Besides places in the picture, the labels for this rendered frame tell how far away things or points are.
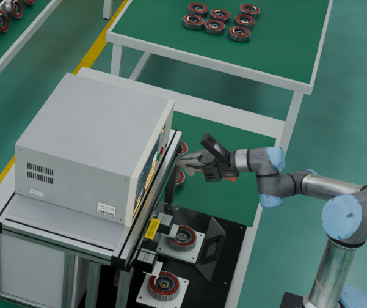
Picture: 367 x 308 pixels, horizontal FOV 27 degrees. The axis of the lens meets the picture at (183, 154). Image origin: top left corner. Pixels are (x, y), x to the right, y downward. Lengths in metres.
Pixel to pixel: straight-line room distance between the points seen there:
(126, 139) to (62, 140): 0.20
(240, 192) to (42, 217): 1.03
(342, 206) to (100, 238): 0.74
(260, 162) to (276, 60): 1.66
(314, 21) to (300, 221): 1.15
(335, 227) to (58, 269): 0.88
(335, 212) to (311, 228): 2.08
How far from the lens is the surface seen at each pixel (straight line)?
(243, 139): 3.44
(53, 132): 2.41
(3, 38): 3.92
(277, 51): 4.14
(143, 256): 2.60
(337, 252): 2.23
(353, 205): 2.14
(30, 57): 5.16
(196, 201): 3.08
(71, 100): 2.55
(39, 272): 2.51
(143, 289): 2.69
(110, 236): 2.38
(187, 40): 4.07
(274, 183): 2.46
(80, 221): 2.41
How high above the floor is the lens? 2.82
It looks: 39 degrees down
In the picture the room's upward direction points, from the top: 11 degrees clockwise
